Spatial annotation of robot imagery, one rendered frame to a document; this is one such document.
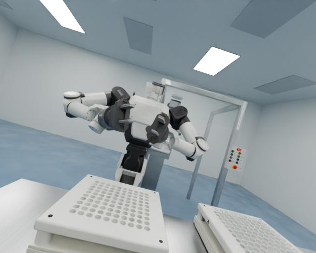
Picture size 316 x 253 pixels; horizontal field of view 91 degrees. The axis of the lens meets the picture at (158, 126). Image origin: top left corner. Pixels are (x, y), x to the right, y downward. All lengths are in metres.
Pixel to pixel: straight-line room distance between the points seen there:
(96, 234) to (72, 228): 0.04
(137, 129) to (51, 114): 5.17
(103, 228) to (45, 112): 5.82
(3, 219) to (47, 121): 5.61
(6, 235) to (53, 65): 5.94
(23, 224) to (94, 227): 0.18
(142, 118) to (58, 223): 0.71
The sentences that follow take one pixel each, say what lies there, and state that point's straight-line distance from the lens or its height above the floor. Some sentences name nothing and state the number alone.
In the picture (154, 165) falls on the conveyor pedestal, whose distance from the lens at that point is 2.07.
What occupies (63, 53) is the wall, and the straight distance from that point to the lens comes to 6.23.
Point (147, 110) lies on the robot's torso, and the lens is 0.95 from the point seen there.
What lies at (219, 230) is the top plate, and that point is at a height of 0.92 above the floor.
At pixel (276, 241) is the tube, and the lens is 0.60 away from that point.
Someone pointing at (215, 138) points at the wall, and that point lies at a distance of 5.72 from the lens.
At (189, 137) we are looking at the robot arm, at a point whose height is 1.12.
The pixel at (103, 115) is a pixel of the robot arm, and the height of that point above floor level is 1.12.
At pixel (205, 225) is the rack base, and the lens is 0.60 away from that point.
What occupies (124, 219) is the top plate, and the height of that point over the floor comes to 0.91.
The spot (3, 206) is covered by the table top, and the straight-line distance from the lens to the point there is 0.55.
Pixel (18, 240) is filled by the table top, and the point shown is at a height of 0.85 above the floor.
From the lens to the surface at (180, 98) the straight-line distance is 1.86.
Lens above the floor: 1.13
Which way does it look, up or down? level
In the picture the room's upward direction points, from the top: 16 degrees clockwise
